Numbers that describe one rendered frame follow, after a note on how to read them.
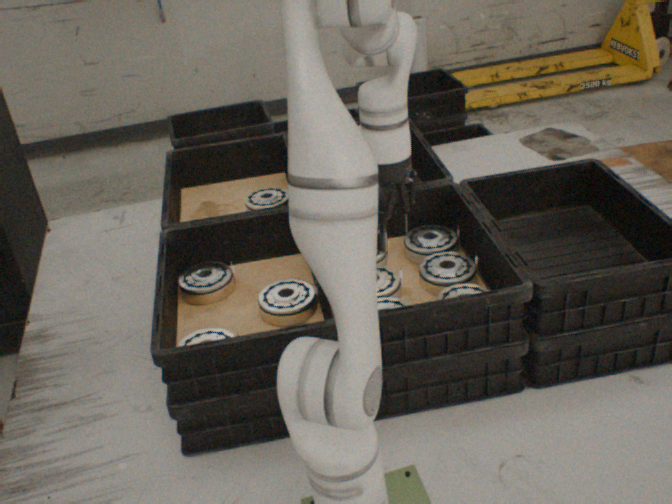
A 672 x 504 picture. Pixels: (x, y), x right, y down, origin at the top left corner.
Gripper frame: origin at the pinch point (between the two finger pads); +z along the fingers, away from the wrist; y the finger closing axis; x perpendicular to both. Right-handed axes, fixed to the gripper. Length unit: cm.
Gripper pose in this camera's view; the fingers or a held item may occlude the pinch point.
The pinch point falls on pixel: (390, 234)
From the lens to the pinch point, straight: 115.0
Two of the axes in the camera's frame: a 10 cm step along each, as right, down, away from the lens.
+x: -8.1, -2.4, 5.4
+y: 5.9, -4.8, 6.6
